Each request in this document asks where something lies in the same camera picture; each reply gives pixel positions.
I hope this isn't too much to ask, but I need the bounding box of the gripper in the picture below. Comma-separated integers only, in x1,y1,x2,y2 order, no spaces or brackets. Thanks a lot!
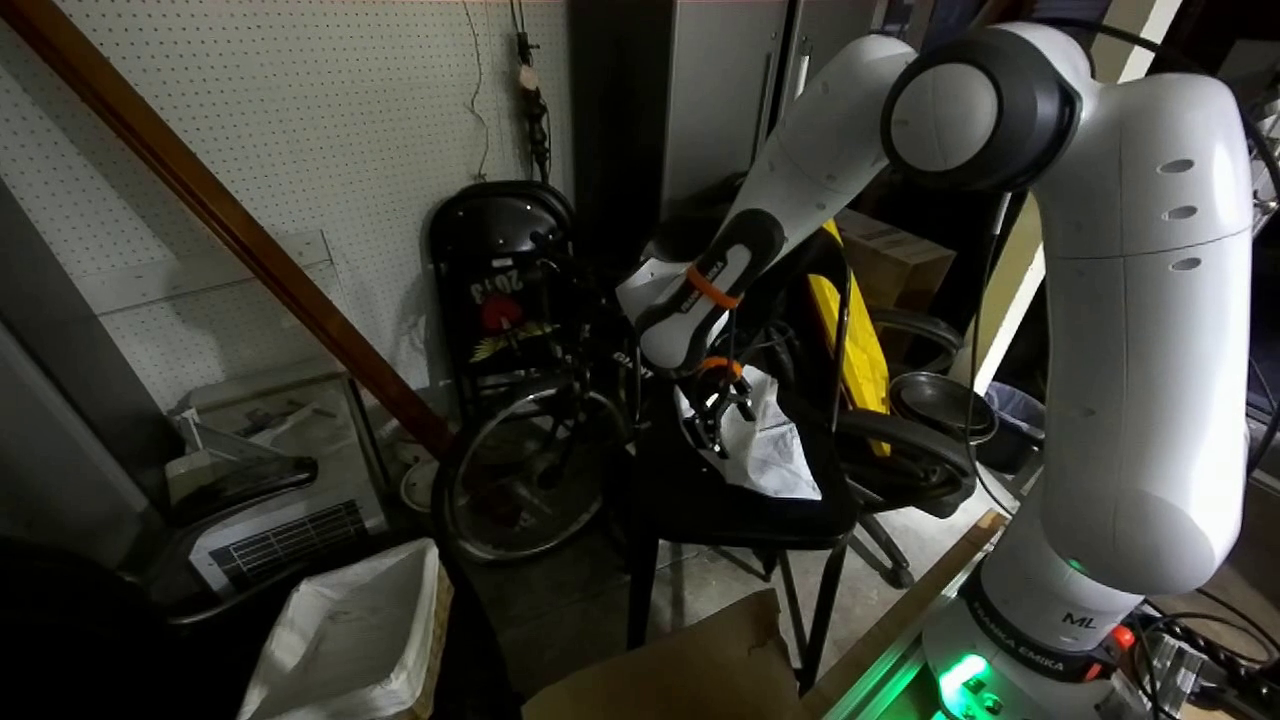
692,368,759,459

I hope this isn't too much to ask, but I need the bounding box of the white towel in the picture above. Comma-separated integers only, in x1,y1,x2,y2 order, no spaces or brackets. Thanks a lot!
674,364,824,502

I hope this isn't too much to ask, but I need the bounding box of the yellow case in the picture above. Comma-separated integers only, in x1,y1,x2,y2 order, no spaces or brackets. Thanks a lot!
806,219,894,458

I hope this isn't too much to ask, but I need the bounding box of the black office chair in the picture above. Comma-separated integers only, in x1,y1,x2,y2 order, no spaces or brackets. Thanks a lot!
832,305,993,591

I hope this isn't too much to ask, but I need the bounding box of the cardboard box with label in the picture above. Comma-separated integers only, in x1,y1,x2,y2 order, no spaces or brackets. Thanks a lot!
834,207,957,313

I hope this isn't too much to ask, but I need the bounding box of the brown cardboard box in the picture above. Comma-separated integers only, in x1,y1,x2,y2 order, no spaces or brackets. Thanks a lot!
521,588,807,720

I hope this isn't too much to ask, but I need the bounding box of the black folding chair with print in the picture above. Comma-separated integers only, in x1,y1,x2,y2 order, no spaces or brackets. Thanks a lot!
429,180,582,426

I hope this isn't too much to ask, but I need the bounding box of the bicycle wheel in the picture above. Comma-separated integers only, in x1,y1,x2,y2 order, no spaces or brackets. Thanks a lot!
438,384,633,563

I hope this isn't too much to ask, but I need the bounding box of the blue waste bin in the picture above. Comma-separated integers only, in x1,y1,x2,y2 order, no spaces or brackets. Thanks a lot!
975,380,1047,473

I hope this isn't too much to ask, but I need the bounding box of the grey metal cabinet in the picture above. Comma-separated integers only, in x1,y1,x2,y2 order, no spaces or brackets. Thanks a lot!
568,0,893,263

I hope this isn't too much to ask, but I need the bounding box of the bin with white bag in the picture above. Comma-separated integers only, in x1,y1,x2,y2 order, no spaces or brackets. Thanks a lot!
237,537,454,720

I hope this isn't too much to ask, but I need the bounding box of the white heater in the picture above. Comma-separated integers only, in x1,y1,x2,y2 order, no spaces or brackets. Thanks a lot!
163,372,393,603

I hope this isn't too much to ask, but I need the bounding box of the brown wooden beam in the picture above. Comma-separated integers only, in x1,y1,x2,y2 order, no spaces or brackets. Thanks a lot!
0,0,458,459

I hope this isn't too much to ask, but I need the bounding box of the black power strip with cable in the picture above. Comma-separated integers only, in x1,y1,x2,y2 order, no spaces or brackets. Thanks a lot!
508,0,554,187

